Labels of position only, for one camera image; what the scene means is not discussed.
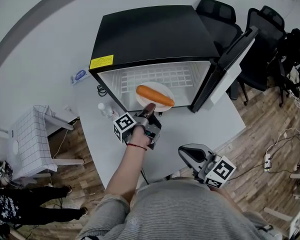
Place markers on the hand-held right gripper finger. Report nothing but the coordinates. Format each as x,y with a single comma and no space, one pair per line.
202,149
187,162

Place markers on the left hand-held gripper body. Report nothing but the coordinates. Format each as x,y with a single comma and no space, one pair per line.
123,124

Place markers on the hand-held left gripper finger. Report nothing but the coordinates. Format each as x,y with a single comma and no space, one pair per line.
150,109

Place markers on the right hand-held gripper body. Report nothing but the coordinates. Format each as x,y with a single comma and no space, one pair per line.
221,170

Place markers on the orange carrot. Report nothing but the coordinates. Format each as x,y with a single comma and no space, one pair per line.
153,95

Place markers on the white plate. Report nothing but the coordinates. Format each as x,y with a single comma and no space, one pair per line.
162,87

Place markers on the black mini fridge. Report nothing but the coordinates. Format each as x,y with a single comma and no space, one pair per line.
152,34

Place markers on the person's left forearm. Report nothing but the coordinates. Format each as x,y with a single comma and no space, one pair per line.
125,169

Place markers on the person's right forearm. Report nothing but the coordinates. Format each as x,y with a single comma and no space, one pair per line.
230,199

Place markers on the person's left hand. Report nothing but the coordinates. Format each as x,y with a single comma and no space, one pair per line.
140,137

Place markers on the clear plastic water bottle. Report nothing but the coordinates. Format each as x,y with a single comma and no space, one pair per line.
107,111

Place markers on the white power strip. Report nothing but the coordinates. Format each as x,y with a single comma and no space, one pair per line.
267,162

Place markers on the person's grey striped sweater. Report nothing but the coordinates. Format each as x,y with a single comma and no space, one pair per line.
180,209

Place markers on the white blue tissue pack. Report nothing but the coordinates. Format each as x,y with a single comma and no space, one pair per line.
80,76

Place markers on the white grid cloth table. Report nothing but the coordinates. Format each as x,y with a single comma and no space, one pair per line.
32,139

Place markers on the black mesh office chair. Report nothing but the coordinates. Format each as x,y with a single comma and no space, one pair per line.
217,21
293,51
262,46

